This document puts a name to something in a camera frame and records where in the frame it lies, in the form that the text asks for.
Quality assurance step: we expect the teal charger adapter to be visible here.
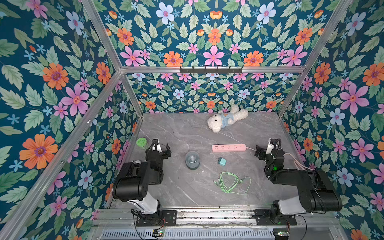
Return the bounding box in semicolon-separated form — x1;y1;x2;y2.
218;158;227;166

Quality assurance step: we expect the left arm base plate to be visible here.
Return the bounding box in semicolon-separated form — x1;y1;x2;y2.
136;210;178;227

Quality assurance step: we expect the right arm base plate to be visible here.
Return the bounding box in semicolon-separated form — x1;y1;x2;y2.
252;210;297;226

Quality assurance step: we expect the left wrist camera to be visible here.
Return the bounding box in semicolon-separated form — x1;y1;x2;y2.
152;140;162;152

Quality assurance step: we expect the black hook rail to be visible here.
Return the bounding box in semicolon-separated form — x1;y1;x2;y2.
179;66;243;75

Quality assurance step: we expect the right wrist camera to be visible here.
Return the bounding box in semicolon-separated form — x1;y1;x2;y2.
266;139;276;154

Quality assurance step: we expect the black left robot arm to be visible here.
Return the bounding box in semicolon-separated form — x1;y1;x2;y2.
112;139;172;226

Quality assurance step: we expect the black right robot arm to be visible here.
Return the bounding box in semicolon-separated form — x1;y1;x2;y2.
253;139;343;226

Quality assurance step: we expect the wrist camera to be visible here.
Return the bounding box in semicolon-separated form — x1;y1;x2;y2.
266;139;276;154
152;140;162;152

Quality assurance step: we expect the pink power strip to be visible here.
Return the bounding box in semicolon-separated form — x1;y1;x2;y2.
212;144;247;153

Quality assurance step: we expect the white teddy bear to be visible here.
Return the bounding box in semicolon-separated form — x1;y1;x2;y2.
207;105;249;133

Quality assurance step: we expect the green charging cable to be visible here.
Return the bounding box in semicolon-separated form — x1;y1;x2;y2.
212;171;252;196

